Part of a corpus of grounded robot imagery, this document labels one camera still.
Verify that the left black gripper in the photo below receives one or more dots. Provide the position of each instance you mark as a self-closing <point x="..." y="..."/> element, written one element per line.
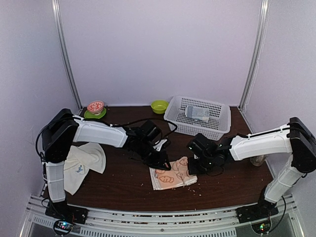
<point x="159" y="163"/>

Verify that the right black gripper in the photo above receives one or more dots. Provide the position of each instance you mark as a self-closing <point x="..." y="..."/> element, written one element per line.
<point x="192" y="171"/>

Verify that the orange bunny pattern towel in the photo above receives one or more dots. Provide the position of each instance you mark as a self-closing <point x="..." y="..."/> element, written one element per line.
<point x="178" y="176"/>

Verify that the white towel blue print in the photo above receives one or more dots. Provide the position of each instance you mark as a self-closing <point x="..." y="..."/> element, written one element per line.
<point x="79" y="162"/>

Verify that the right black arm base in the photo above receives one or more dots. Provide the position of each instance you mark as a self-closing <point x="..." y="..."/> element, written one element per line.
<point x="261" y="210"/>

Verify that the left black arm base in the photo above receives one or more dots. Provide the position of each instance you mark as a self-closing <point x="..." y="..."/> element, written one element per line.
<point x="63" y="211"/>

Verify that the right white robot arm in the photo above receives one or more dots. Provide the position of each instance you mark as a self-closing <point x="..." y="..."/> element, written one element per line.
<point x="293" y="138"/>

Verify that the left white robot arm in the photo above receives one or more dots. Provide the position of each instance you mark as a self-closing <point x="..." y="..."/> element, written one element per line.
<point x="65" y="129"/>

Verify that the small green bowl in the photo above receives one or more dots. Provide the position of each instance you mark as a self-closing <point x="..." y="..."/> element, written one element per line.
<point x="159" y="106"/>

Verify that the white plastic perforated basket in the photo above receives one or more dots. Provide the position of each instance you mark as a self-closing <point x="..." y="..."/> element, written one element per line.
<point x="219" y="122"/>

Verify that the beige paper cup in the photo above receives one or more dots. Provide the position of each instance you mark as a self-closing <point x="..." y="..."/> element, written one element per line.
<point x="258" y="160"/>

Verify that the red patterned bowl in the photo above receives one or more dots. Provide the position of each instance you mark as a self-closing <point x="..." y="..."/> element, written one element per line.
<point x="96" y="107"/>

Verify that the green plate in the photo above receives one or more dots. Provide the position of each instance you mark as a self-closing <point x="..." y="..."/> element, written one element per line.
<point x="89" y="115"/>

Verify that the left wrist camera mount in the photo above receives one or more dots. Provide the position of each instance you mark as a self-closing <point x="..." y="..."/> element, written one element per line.
<point x="162" y="144"/>

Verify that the front aluminium rail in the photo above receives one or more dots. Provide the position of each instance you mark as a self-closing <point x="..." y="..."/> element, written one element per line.
<point x="219" y="222"/>

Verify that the left aluminium frame post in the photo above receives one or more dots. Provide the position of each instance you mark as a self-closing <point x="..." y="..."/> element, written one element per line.
<point x="65" y="55"/>

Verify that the aluminium frame post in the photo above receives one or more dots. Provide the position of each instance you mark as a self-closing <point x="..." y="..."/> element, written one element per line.
<point x="254" y="63"/>
<point x="65" y="55"/>

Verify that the right aluminium frame post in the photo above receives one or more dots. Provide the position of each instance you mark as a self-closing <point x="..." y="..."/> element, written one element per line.
<point x="254" y="63"/>

